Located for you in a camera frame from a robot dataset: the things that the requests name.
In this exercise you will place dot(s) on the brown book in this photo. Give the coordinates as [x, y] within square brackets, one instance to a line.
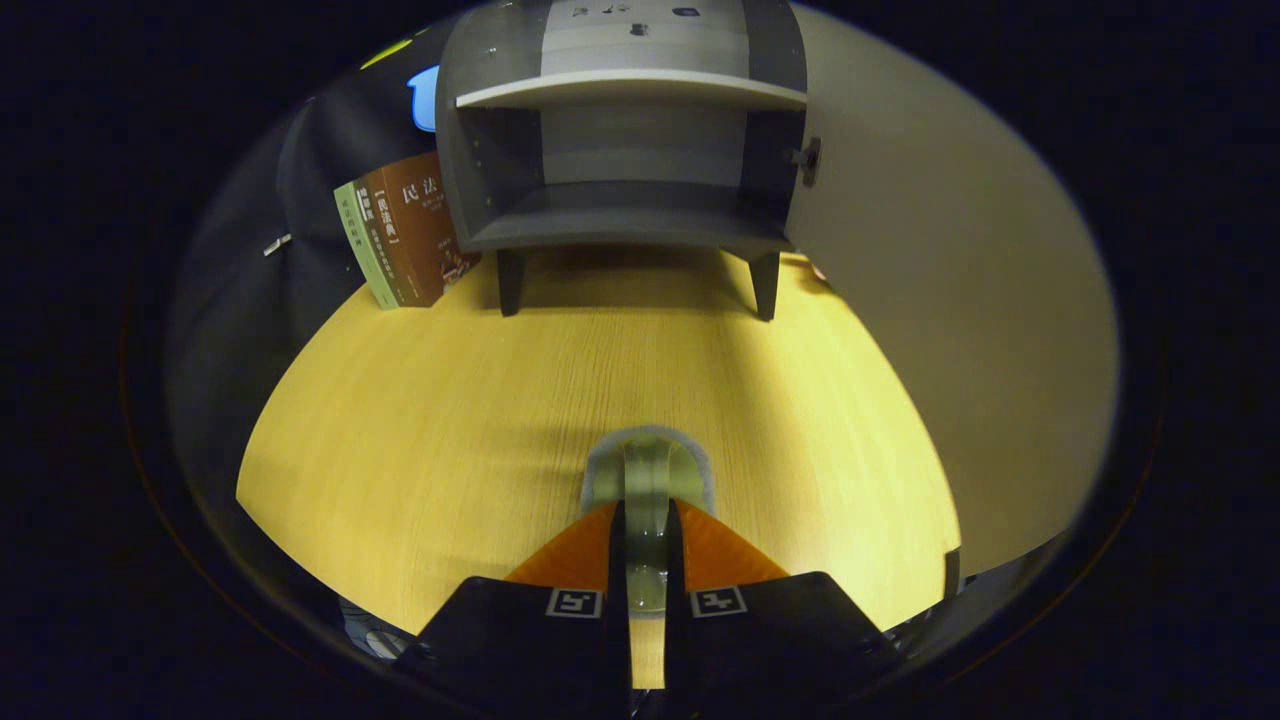
[388, 250]
[435, 230]

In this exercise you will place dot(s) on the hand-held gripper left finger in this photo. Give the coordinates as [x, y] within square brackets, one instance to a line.
[616, 560]

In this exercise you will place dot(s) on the metal clip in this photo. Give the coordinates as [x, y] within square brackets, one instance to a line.
[277, 245]

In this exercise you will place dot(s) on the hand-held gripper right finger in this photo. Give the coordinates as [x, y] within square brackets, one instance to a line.
[675, 560]

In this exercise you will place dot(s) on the black backdrop cloth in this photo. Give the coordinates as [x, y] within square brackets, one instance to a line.
[300, 180]

